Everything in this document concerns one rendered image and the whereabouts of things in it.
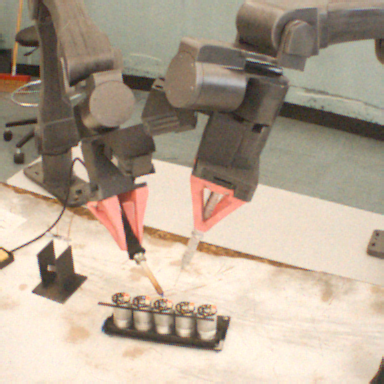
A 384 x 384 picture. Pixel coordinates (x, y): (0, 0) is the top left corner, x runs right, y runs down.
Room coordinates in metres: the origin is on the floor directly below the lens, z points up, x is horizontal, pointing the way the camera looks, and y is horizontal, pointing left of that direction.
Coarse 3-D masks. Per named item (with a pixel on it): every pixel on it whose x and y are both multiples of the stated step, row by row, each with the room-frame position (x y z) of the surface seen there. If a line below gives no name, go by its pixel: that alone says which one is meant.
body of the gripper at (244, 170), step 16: (256, 128) 0.62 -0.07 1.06; (240, 144) 0.61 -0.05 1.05; (256, 144) 0.62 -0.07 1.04; (208, 160) 0.61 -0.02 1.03; (240, 160) 0.61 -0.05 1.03; (256, 160) 0.62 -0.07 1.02; (208, 176) 0.59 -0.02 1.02; (224, 176) 0.59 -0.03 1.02; (240, 176) 0.60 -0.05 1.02; (256, 176) 0.61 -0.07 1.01; (240, 192) 0.59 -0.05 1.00
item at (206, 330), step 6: (216, 312) 0.63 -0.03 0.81; (198, 324) 0.63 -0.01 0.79; (204, 324) 0.62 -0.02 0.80; (210, 324) 0.62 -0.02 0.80; (198, 330) 0.63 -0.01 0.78; (204, 330) 0.62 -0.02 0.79; (210, 330) 0.62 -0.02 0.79; (198, 336) 0.63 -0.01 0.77; (204, 336) 0.62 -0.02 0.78; (210, 336) 0.62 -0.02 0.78
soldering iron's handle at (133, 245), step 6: (120, 210) 0.76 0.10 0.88; (126, 222) 0.74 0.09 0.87; (126, 228) 0.73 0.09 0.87; (126, 234) 0.73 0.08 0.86; (132, 234) 0.73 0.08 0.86; (126, 240) 0.72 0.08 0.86; (132, 240) 0.72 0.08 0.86; (138, 240) 0.73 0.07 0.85; (132, 246) 0.71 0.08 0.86; (138, 246) 0.71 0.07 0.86; (132, 252) 0.70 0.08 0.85; (138, 252) 0.70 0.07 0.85; (144, 252) 0.71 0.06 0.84; (132, 258) 0.71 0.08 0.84
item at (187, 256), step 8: (216, 192) 0.64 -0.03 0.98; (208, 200) 0.64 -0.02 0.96; (216, 200) 0.64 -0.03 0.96; (208, 208) 0.64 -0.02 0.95; (208, 216) 0.64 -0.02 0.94; (192, 232) 0.64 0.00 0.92; (200, 232) 0.64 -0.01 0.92; (192, 240) 0.64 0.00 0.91; (192, 248) 0.64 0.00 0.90; (184, 256) 0.64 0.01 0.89; (192, 256) 0.64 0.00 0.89
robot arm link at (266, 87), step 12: (252, 72) 0.61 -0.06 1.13; (264, 72) 0.63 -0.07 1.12; (276, 72) 0.64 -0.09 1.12; (252, 84) 0.61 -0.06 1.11; (264, 84) 0.61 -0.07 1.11; (276, 84) 0.61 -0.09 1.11; (288, 84) 0.63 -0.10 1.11; (252, 96) 0.61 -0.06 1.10; (264, 96) 0.61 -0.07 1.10; (276, 96) 0.61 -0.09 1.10; (240, 108) 0.61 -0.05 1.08; (252, 108) 0.61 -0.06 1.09; (264, 108) 0.61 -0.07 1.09; (276, 108) 0.62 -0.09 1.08; (240, 120) 0.62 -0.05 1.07; (252, 120) 0.61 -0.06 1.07; (264, 120) 0.61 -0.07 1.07
